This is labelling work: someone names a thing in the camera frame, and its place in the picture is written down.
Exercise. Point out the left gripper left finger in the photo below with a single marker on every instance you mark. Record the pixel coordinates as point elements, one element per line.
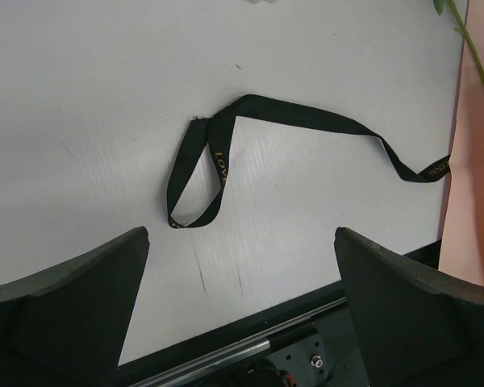
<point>66,325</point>

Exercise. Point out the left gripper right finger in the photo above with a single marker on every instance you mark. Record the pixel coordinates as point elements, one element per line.
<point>415,325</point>

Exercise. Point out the pink wrapping paper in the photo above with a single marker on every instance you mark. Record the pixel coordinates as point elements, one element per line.
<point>462,251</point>

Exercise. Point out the black gold-lettered ribbon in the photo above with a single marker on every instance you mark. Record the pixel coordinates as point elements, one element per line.
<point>216,134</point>

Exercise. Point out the pink rose stem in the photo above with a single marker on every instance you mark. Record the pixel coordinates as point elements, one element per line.
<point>461,28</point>

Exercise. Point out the white ribbed ceramic vase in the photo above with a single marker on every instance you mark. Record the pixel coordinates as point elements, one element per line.
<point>261,1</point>

